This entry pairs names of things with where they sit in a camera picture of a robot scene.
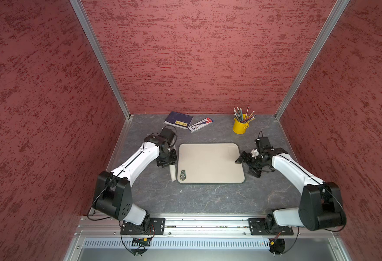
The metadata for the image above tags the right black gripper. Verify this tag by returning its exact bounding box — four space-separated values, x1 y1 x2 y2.
234 151 268 177

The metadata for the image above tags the knife with cream handle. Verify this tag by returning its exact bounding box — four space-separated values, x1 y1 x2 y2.
169 164 176 182

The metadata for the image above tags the beige cutting board green rim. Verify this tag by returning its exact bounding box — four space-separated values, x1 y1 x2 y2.
177 143 245 184

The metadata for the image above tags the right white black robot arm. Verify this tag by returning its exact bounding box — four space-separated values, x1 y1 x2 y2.
235 148 347 232

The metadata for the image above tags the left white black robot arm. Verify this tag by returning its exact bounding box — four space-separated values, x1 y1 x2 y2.
92 133 177 233

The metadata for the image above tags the yellow metal pencil cup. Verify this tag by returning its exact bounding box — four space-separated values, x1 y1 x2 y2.
232 115 249 135

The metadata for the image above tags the dark blue notebook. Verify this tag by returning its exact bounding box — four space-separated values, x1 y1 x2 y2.
164 112 194 129

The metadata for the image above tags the white pen box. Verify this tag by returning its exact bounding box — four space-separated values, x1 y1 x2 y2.
188 117 213 133

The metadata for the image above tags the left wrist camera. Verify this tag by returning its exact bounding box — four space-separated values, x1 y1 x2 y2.
159 126 176 145

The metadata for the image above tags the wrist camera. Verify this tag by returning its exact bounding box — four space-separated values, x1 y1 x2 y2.
159 126 176 145
255 137 273 152

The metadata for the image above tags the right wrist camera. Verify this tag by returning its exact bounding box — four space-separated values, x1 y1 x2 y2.
255 137 273 152

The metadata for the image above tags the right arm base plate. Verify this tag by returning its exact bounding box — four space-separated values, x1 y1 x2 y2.
248 217 294 236

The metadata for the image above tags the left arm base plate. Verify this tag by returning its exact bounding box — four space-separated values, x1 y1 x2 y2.
121 217 166 237

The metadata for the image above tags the aluminium front rail frame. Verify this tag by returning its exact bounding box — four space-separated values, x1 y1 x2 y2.
64 214 351 261

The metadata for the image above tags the left corner aluminium post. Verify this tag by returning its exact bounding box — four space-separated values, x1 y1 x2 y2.
70 0 131 120

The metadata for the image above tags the corner aluminium post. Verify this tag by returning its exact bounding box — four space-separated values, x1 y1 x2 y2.
70 0 131 120
275 0 350 121

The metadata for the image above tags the right corner aluminium post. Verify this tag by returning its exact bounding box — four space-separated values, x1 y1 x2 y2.
275 0 350 121

